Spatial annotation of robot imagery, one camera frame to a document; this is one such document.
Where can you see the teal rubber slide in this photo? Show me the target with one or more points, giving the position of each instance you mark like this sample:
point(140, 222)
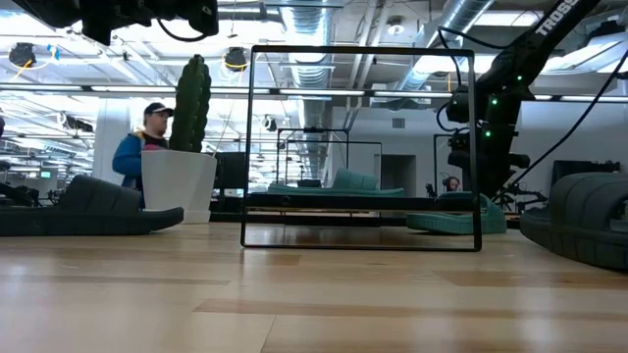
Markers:
point(353, 182)
point(441, 223)

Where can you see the black rubber slide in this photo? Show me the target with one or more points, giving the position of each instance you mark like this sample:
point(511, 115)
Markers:
point(98, 216)
point(564, 230)

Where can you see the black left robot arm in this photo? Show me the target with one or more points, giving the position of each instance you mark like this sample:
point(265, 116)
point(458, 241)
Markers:
point(113, 15)

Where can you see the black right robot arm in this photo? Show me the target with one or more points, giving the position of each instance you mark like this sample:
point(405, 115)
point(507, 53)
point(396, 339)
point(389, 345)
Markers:
point(520, 54)

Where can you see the person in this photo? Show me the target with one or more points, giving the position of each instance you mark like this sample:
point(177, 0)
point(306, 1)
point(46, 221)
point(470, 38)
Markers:
point(451, 185)
point(127, 162)

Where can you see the long ceiling light strip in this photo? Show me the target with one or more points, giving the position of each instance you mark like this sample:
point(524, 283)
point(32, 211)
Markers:
point(319, 91)

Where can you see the black monitor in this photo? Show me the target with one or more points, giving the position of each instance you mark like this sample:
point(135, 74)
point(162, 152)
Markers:
point(229, 171)

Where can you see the green cactus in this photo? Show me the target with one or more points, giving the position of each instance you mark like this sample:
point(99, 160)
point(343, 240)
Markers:
point(189, 108)

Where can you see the white hexagonal plant pot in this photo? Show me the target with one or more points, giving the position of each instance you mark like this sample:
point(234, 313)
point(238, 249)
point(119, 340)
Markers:
point(176, 186)

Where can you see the silver ceiling duct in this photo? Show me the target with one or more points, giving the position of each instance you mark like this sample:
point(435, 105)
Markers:
point(456, 19)
point(309, 49)

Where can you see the wooden shelf black metal frame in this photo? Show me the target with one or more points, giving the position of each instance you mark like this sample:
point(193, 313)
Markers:
point(343, 202)

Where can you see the black metal rack frame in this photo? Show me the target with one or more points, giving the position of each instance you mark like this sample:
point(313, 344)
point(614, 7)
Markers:
point(314, 130)

